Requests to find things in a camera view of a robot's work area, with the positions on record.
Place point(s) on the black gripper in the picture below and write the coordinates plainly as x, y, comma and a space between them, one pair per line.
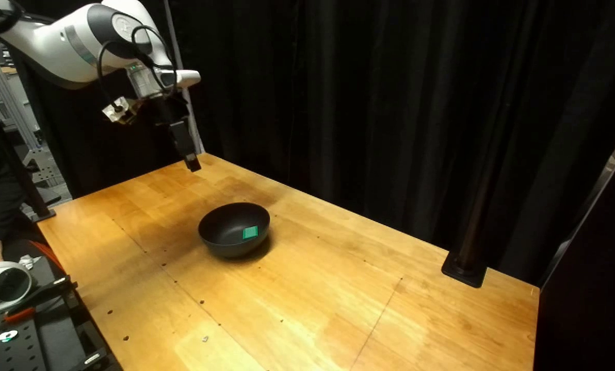
157, 93

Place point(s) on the green block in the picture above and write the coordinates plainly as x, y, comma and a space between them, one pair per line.
249, 232

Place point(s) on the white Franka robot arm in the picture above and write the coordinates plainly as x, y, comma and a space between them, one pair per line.
73, 37

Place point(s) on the black bowl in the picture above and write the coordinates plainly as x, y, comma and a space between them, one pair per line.
234, 230

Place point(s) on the thin grey upright pole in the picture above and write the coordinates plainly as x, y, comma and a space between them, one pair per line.
178, 63

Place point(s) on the grey metal rack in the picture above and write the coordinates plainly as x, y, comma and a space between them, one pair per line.
20, 131

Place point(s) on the black curtain backdrop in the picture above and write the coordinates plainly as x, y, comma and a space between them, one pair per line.
391, 95

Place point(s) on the black perforated bench plate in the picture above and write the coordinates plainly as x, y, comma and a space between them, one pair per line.
30, 337

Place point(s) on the stand pole with base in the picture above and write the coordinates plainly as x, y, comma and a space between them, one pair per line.
472, 207

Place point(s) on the black side panel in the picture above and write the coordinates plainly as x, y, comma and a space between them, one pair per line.
589, 275

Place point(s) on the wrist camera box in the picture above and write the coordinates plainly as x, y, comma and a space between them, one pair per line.
118, 110

